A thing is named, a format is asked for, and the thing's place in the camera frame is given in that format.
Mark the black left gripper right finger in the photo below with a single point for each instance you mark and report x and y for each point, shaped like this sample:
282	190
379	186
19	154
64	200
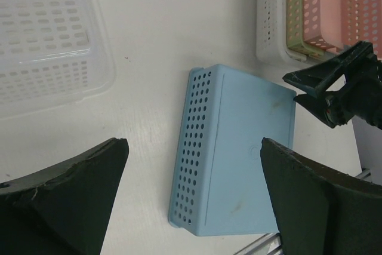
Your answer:
313	201

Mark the small white perforated basket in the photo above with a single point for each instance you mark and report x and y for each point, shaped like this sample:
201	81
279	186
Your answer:
271	42

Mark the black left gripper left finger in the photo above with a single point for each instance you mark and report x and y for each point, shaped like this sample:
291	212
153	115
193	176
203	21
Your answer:
64	208

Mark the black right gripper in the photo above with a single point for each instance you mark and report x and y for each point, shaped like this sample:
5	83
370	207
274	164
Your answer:
360	96

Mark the pink perforated basket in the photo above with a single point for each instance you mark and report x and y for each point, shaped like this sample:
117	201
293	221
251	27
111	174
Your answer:
331	26

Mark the large white perforated basket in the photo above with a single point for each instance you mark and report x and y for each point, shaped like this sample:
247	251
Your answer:
53	53

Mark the yellow-green perforated basket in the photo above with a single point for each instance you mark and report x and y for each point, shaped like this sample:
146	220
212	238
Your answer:
295	30

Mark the light blue perforated basket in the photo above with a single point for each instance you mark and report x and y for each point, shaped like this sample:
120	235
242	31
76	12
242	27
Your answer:
219	186

